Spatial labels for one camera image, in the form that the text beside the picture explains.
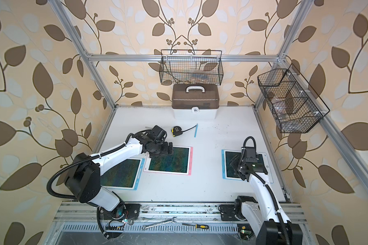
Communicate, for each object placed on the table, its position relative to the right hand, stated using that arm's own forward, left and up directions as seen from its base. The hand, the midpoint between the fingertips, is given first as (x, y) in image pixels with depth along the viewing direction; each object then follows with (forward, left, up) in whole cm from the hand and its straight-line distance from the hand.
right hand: (233, 165), depth 85 cm
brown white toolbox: (+49, +19, +5) cm, 53 cm away
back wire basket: (+54, +15, +29) cm, 63 cm away
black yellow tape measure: (+26, +33, -1) cm, 42 cm away
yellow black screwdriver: (-27, +22, -4) cm, 35 cm away
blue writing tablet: (-1, +62, -5) cm, 62 cm away
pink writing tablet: (+5, +31, -5) cm, 32 cm away
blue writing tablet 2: (+5, 0, -4) cm, 7 cm away
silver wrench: (-24, +34, -4) cm, 42 cm away
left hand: (+8, +37, +5) cm, 39 cm away
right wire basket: (+19, -29, +28) cm, 44 cm away
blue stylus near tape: (+32, +19, -4) cm, 38 cm away
